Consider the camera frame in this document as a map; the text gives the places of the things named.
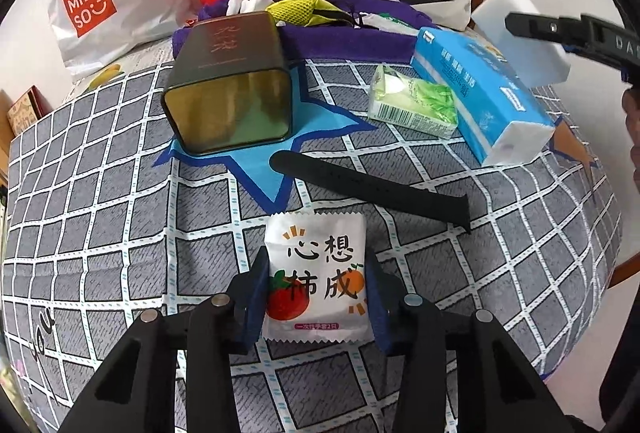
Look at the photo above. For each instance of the green wet wipe packet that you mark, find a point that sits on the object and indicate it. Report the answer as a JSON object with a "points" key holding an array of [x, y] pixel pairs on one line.
{"points": [[392, 23]]}

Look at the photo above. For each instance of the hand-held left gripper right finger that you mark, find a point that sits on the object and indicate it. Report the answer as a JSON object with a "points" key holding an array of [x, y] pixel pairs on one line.
{"points": [[377, 313]]}

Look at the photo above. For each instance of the green and white tissue packet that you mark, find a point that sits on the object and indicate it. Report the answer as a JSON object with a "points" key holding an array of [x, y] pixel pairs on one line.
{"points": [[415, 100]]}

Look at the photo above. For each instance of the crumpled white tissue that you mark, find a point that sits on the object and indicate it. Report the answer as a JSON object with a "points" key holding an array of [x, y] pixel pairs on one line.
{"points": [[245, 2]]}

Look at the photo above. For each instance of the blue tissue pack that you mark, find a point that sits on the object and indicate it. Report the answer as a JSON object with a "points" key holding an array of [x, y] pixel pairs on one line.
{"points": [[480, 88]]}

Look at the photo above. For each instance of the patterned brown box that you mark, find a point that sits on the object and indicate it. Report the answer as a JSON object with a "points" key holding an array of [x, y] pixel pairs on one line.
{"points": [[22, 108]]}

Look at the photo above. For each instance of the dark green tin box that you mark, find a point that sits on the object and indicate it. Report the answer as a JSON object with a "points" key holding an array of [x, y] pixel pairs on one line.
{"points": [[230, 83]]}

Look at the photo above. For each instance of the purple cloth bag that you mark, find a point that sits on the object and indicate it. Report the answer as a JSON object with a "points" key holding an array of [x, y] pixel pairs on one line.
{"points": [[325, 44]]}

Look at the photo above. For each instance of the grey checkered blanket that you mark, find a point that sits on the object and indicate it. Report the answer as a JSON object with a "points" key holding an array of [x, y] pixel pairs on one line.
{"points": [[150, 213]]}

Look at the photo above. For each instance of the white persimmon print packet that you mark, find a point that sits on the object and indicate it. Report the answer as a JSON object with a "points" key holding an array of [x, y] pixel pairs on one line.
{"points": [[315, 278]]}

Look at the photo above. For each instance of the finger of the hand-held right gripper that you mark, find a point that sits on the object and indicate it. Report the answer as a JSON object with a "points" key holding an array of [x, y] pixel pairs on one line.
{"points": [[550, 28]]}

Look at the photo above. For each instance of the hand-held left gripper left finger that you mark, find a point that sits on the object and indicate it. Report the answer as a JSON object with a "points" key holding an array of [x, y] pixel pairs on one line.
{"points": [[257, 293]]}

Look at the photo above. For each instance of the yellow mesh pouch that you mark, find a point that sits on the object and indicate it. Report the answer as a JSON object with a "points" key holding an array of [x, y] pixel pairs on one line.
{"points": [[300, 10]]}

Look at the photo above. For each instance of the white foam block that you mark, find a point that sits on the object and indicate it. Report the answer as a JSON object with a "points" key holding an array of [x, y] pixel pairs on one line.
{"points": [[520, 43]]}

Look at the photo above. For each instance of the person's right hand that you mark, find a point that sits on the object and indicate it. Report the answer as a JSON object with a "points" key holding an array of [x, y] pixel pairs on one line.
{"points": [[631, 113]]}

